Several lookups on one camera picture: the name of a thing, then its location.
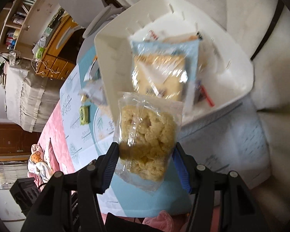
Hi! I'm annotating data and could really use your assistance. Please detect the orange white snack packet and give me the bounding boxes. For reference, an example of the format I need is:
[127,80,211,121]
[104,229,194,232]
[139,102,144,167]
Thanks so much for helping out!
[83,56,99,81]

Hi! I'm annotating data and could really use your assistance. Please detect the wooden desk with drawers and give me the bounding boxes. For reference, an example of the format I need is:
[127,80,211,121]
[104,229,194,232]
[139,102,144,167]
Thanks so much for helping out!
[35,14,87,80]

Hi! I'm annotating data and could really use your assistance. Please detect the clear bread packet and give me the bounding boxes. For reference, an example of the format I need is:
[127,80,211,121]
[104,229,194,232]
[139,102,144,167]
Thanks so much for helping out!
[145,29,208,78]

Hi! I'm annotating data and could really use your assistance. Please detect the covered upright piano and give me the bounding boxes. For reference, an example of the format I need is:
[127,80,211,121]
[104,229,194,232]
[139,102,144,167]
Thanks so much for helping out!
[5,66,63,133]

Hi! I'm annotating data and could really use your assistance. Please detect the pink quilt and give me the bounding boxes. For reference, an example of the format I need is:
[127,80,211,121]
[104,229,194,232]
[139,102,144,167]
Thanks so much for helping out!
[26,101,78,194]

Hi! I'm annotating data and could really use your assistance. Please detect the person's dark trousers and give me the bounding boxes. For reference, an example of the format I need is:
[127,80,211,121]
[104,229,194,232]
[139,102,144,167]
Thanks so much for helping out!
[105,213,145,232]

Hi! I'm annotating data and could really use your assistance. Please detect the wooden bookshelf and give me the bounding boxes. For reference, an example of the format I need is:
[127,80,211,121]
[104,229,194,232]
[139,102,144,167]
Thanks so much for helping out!
[0,0,63,61]

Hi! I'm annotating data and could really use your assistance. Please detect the small green snack packet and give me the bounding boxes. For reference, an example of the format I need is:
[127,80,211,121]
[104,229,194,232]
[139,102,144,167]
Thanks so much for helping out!
[79,105,91,125]

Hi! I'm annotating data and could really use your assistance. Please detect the pink slipper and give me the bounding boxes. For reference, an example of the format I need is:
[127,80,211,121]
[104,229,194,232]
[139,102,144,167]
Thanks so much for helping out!
[142,210,182,232]

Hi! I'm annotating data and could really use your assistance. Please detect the printed baby blanket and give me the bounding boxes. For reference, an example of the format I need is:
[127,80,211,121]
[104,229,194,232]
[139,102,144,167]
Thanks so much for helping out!
[26,144,55,183]

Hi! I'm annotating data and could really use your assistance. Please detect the floral hanging bag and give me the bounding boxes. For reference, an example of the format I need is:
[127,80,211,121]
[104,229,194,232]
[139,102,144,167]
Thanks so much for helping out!
[8,51,21,66]

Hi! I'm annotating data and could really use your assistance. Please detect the bookshelf with books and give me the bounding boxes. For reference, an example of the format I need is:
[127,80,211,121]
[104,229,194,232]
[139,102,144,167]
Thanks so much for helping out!
[5,0,46,51]

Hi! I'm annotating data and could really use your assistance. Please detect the brown wooden door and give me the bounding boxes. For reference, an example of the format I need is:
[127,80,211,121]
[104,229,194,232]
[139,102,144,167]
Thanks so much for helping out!
[0,123,41,161]

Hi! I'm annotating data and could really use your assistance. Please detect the blue cracker packet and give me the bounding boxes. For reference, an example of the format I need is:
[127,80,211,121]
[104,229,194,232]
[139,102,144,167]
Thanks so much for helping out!
[130,37,201,113]

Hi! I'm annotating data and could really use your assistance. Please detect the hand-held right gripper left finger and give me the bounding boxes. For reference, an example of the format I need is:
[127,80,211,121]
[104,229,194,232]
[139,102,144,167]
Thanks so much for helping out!
[20,142,120,232]

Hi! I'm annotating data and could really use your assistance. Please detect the green tissue pack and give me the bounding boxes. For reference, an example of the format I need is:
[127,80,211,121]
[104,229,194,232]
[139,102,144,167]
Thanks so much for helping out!
[35,47,46,60]

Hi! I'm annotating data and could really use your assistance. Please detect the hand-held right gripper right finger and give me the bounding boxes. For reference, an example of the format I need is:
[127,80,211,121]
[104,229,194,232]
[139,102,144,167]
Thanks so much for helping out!
[172,143,273,232]

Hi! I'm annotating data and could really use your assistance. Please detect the white plastic bin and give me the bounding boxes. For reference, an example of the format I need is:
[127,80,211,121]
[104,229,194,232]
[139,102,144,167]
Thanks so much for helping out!
[94,0,254,127]

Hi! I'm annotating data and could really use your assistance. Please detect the clear snack packet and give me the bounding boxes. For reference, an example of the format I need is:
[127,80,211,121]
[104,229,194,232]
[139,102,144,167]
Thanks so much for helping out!
[81,78,107,105]

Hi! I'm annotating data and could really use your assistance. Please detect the white charging cable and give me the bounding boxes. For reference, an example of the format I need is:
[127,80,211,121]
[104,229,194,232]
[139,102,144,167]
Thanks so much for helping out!
[31,59,60,75]

